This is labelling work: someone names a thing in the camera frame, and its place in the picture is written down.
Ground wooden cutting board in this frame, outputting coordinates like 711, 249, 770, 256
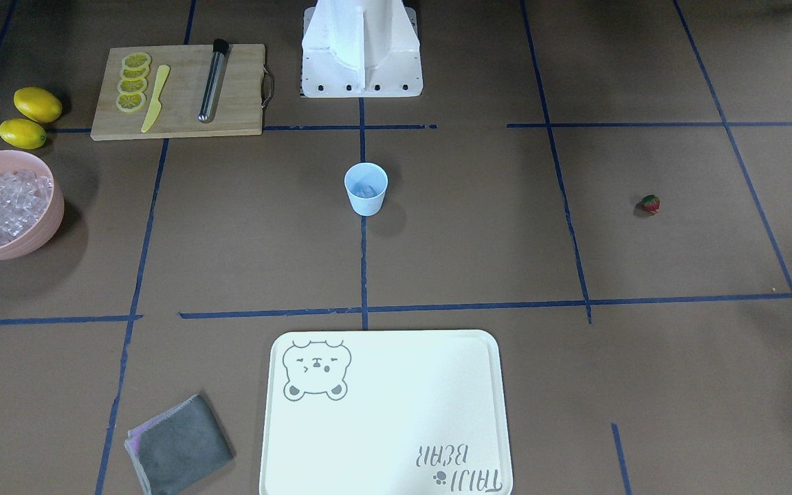
90, 44, 270, 142

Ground red strawberry on table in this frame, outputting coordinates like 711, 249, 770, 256
638, 195, 662, 215

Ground cream bear tray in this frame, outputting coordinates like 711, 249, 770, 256
258, 329, 514, 494

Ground yellow lemon near bowl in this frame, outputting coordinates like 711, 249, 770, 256
12, 87, 63, 124

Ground pink bowl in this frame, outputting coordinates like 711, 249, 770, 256
0, 151, 64, 260

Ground light blue plastic cup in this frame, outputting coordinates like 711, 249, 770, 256
344, 162, 389, 217

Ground lemon slice lower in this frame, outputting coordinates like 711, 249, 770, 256
120, 52, 151, 70

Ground clear ice cubes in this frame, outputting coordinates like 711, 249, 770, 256
0, 169, 54, 247

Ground grey folded cloth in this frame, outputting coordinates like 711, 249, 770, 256
124, 394, 234, 494

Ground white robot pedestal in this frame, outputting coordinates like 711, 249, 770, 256
300, 1, 424, 98

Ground yellow lemon near edge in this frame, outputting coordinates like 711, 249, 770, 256
0, 118, 47, 150

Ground yellow plastic knife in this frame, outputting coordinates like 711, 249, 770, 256
140, 65, 172, 133

